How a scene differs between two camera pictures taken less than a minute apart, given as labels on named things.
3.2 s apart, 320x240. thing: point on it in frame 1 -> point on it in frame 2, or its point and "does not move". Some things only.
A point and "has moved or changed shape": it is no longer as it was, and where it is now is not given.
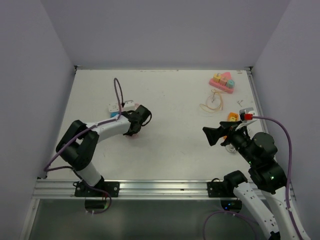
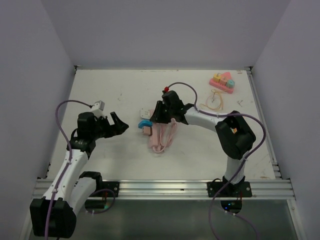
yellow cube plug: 216,78 does not move
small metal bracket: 239,103 does not move
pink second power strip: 222,87 does not move
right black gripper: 213,133 -> 157,117
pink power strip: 135,136 -> 155,131
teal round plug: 231,83 does not move
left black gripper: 128,133 -> 119,126
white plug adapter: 113,107 has moved or changed shape
